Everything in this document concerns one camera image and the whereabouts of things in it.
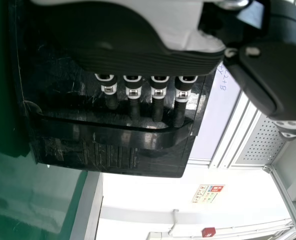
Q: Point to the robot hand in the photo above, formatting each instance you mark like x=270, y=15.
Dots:
x=128, y=35

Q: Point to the red wall alarm box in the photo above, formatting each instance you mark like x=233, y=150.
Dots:
x=208, y=232

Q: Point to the aluminium frame rail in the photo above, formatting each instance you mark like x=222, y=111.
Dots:
x=235, y=130

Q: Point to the white perforated panel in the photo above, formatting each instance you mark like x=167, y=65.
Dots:
x=260, y=142

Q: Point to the wall notice sheet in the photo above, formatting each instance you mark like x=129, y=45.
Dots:
x=208, y=193

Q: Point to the white wall conduit pipe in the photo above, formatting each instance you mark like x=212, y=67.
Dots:
x=175, y=221

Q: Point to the whiteboard with blue writing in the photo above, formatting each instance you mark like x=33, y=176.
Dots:
x=213, y=120

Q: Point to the black oven with glass door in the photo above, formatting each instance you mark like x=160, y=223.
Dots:
x=88, y=150

